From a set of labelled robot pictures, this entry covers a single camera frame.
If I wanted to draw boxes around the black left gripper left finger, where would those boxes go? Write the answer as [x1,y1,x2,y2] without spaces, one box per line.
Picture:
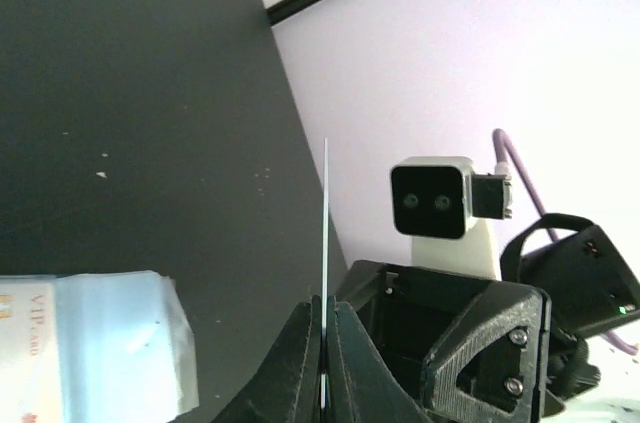
[214,296,321,423]

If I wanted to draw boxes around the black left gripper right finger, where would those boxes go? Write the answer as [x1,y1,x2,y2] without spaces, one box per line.
[327,299,430,423]

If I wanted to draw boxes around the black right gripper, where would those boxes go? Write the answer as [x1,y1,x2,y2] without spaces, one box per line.
[337,260,550,422]

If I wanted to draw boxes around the navy blue card holder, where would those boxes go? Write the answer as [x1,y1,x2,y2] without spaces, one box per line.
[1,271,200,423]

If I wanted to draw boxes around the white pink VIP card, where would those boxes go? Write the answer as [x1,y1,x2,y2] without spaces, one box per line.
[1,278,64,423]

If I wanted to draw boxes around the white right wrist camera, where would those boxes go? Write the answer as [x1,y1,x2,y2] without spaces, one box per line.
[389,155,516,282]

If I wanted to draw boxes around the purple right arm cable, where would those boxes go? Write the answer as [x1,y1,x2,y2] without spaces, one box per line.
[491,127,640,357]

